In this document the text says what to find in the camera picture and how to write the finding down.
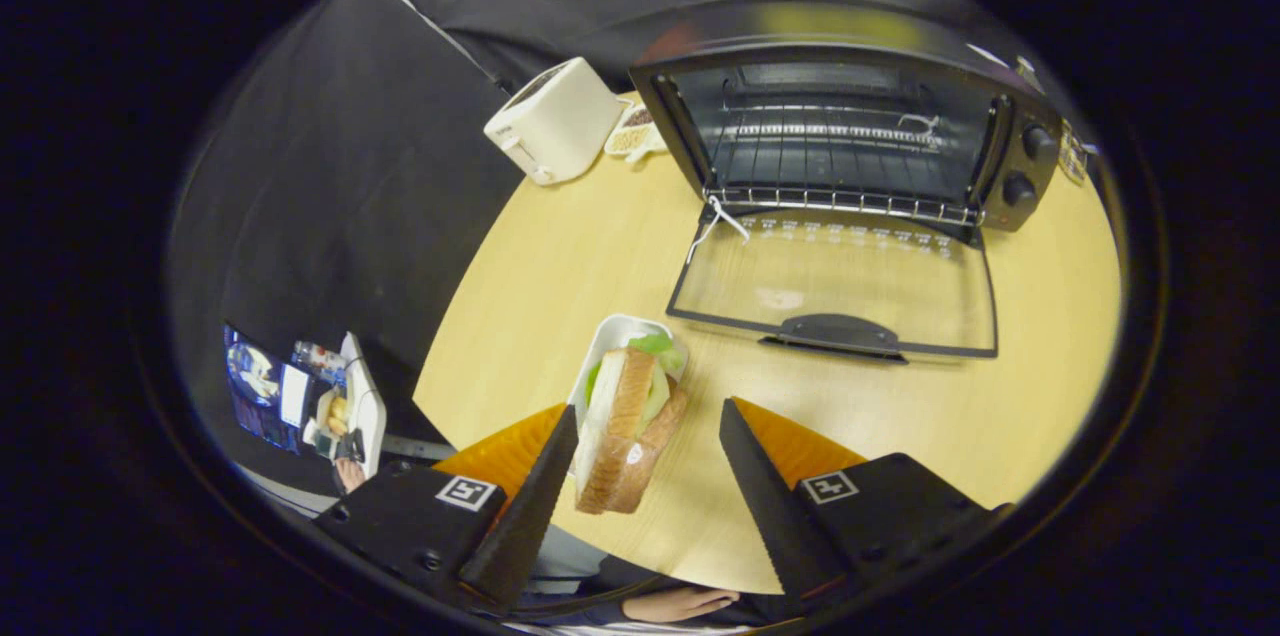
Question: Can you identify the black toaster oven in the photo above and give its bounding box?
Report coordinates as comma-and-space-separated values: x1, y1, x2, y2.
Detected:
628, 1, 1063, 364

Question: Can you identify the white bread toaster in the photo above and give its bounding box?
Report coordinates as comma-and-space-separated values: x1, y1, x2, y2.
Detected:
484, 57, 623, 187

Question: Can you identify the small clear bottle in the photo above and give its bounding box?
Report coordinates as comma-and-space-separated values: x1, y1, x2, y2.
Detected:
293, 340, 348, 385

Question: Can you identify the small dish of seeds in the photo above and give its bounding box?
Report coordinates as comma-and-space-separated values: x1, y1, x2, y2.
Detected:
604, 103, 669, 164

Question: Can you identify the white curved board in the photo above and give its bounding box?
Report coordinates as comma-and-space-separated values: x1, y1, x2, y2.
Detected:
338, 332, 388, 479

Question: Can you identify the white string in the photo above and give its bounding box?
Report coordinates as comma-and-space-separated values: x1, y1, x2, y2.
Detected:
686, 196, 751, 265

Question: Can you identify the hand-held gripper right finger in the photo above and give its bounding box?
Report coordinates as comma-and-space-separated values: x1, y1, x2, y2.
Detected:
718, 397, 1013, 609

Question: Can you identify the white rectangular tray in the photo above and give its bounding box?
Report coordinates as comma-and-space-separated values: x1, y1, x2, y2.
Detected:
566, 313, 676, 437

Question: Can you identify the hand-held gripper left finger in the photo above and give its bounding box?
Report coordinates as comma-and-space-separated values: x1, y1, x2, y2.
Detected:
312, 403, 581, 614

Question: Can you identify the lettuce sandwich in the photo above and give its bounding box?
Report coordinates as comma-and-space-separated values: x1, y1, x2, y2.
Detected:
574, 334, 691, 516

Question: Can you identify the dark printed panel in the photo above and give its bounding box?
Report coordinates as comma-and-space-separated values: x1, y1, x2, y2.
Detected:
225, 324, 315, 457

